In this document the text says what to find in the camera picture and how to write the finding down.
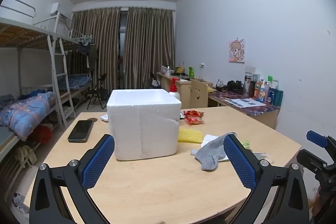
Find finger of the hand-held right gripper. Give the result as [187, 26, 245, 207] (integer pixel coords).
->
[297, 148, 328, 170]
[307, 130, 336, 148]

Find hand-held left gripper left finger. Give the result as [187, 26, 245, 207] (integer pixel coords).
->
[29, 134, 116, 224]

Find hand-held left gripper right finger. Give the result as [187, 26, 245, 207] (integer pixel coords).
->
[223, 134, 310, 224]

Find small clear spray bottle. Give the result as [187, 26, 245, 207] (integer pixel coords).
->
[251, 152, 274, 165]

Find grey sock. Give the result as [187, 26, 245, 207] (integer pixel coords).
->
[195, 132, 238, 171]

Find white paper tissue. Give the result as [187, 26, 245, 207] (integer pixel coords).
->
[201, 134, 219, 146]

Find white foam box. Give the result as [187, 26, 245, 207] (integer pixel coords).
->
[106, 89, 182, 161]

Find yellow foam net sleeve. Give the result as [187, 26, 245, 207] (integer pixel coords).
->
[178, 128, 204, 144]

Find black smartphone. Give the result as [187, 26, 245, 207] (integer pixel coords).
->
[68, 120, 94, 143]

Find desk with printed mat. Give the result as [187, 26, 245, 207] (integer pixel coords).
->
[208, 90, 281, 130]

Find printed paper sheets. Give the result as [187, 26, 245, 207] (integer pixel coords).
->
[225, 98, 266, 108]

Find red snack packet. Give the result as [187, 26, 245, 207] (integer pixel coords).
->
[184, 110, 205, 118]
[185, 116, 205, 125]

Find red cloth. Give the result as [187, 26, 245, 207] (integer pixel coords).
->
[29, 124, 53, 144]

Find black folding chair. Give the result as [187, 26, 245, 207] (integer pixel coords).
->
[87, 73, 109, 110]

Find white bottle green cap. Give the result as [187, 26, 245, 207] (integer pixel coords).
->
[264, 76, 273, 102]

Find beige cloth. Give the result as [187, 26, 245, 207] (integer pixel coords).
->
[14, 145, 38, 168]

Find black headphones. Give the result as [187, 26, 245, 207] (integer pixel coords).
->
[226, 80, 244, 94]

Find wooden smiley chair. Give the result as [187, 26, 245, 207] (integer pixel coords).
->
[190, 79, 209, 109]

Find steel thermos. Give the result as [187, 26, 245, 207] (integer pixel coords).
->
[244, 74, 252, 94]

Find blue checked bedding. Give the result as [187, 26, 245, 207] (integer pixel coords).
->
[56, 74, 92, 91]

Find white bed ladder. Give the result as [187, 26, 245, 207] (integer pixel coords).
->
[47, 34, 76, 131]

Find wooden drawer desk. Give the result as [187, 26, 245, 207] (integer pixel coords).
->
[157, 72, 213, 109]

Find blue patterned quilt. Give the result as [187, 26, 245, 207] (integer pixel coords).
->
[0, 91, 57, 142]

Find white lotion bottle red pump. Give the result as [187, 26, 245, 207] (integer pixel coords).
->
[169, 78, 181, 101]

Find black folded stand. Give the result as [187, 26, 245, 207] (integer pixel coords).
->
[150, 72, 161, 89]

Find hanging dark clothes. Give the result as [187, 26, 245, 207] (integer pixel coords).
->
[77, 42, 98, 70]

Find brown curtain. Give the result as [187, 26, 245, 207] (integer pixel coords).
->
[123, 7, 175, 90]
[71, 7, 121, 98]

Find white metal bunk bed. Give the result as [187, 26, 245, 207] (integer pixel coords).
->
[56, 27, 93, 109]
[0, 0, 76, 188]

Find white air conditioner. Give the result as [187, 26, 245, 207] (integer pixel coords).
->
[50, 3, 68, 20]

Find cartoon wall poster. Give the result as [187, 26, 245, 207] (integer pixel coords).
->
[228, 39, 246, 63]

